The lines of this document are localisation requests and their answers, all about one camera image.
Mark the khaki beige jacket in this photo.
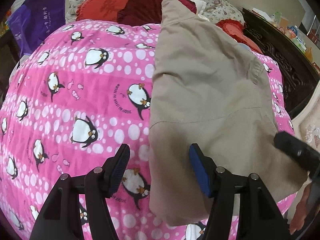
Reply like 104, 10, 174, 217
149, 0, 307, 226

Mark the person's right hand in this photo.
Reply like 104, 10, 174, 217
289, 182, 319, 235

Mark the cream ornate chair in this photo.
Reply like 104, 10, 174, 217
292, 83, 320, 152

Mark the dark carved wooden headboard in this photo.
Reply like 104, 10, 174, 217
242, 8, 319, 118

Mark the pink penguin fleece blanket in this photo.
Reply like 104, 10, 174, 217
0, 19, 297, 240

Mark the purple tote bag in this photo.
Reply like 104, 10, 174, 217
7, 0, 66, 56

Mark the red embroidered cushion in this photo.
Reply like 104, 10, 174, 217
76, 0, 129, 22

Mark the dark red velvet pillow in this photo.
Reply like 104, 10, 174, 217
117, 0, 197, 27

